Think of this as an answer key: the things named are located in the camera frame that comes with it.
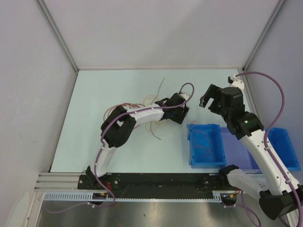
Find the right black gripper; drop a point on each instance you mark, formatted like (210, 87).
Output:
(214, 92)

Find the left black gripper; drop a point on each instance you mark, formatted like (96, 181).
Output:
(180, 117)

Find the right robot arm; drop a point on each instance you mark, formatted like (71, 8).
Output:
(281, 193)

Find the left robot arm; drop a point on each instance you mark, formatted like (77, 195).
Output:
(117, 128)

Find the blue plastic bin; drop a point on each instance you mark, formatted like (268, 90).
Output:
(205, 146)
(280, 141)

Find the purple plastic tray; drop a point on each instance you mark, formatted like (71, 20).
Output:
(236, 153)

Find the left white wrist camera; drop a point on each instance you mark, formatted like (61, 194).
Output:
(184, 95)

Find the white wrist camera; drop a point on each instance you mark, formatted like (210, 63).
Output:
(235, 82)
(184, 95)

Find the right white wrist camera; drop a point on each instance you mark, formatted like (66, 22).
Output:
(235, 82)

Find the slotted cable duct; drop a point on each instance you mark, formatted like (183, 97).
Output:
(102, 196)

